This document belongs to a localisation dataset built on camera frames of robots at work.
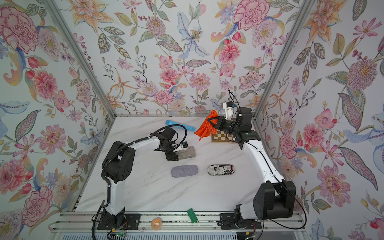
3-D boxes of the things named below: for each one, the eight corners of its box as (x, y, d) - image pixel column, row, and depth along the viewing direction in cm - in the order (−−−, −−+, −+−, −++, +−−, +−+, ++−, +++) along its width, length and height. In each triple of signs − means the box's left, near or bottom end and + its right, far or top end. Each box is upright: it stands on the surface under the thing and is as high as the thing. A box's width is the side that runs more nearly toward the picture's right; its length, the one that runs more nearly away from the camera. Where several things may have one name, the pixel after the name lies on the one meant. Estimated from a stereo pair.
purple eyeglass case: (171, 177, 90) (171, 175, 88) (171, 168, 94) (171, 166, 91) (198, 174, 91) (198, 172, 89) (197, 165, 95) (197, 163, 93)
